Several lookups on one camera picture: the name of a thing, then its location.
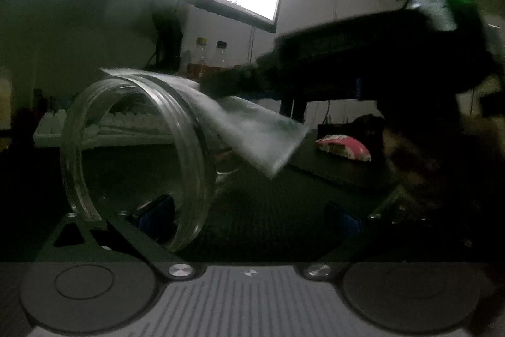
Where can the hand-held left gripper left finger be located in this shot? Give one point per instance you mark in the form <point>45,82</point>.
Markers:
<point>156,216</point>

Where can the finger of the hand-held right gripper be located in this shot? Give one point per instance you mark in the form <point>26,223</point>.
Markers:
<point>236,80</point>

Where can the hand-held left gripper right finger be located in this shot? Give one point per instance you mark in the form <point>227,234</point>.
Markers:
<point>342,221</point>

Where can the white paper tissue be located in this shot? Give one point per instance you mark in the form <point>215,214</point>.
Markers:
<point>252,131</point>

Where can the clear glass jar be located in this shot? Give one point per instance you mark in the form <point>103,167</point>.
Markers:
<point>189,163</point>

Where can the person's right hand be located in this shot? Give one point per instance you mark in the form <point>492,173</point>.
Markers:
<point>418,155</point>

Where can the black-capped clear drink bottle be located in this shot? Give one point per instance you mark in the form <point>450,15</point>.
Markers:
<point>221,54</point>

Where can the yellow-capped clear drink bottle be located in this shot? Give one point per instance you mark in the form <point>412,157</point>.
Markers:
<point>200,56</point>

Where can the black mouse pad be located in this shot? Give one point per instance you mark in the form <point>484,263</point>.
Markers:
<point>335,173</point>

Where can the black monitor stand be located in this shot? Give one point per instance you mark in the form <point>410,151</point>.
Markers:
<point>169,37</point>

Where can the black desk mat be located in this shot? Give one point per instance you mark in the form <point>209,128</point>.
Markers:
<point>256,210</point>

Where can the white and grey keyboard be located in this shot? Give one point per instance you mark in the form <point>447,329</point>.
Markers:
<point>47,127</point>

